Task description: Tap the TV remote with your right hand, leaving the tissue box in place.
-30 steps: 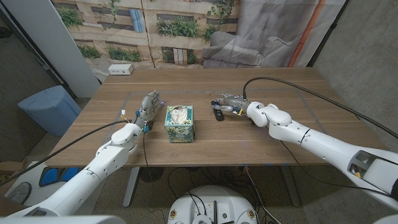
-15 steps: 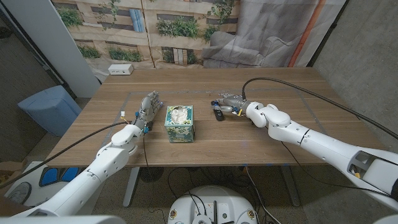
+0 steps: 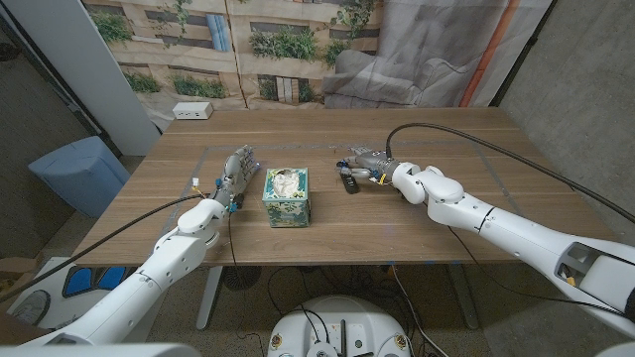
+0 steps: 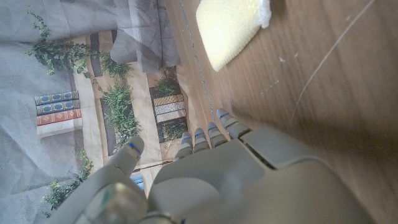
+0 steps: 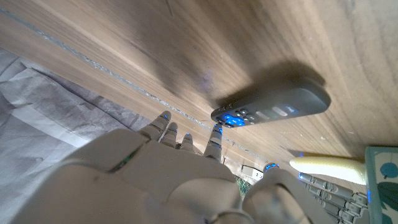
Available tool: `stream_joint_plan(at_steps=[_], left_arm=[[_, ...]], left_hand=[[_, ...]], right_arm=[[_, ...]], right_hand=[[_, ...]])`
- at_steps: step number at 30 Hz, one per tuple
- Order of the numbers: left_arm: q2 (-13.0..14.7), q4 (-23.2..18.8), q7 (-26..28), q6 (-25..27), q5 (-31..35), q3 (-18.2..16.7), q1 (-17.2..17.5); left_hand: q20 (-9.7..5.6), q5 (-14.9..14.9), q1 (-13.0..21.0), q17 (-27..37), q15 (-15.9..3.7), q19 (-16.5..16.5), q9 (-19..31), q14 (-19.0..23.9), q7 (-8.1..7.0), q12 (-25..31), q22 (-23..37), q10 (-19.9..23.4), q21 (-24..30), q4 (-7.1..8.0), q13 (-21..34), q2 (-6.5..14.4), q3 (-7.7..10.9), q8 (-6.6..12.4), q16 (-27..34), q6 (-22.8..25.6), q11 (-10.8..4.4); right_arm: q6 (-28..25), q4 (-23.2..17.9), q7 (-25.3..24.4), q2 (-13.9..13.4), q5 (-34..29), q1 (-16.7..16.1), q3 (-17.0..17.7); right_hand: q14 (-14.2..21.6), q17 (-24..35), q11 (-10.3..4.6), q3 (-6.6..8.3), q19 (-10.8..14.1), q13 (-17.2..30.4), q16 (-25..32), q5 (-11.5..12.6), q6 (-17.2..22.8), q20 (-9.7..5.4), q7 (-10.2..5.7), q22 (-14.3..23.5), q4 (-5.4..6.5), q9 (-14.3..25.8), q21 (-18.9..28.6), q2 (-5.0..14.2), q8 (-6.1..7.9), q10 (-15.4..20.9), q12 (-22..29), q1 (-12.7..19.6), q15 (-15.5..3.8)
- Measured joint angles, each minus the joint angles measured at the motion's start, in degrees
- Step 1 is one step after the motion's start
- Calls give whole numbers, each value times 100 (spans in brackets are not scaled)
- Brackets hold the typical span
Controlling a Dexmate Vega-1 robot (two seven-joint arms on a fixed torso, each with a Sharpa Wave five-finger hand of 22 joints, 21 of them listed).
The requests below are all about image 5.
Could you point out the printed fabric backdrop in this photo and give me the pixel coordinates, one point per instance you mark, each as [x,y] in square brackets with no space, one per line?
[46,109]

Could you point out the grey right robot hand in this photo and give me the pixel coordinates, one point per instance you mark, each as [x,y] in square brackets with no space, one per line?
[140,186]

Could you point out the black TV remote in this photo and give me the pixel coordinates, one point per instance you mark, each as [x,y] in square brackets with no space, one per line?
[280,104]

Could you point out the white wall panel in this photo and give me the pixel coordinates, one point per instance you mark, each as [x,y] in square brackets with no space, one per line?
[329,169]

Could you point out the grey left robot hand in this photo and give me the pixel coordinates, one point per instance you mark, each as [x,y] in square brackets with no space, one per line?
[342,199]

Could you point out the white power strip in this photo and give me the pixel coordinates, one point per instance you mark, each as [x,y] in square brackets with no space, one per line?
[250,171]

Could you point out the leaf print tissue box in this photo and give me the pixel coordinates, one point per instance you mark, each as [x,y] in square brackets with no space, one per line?
[384,186]

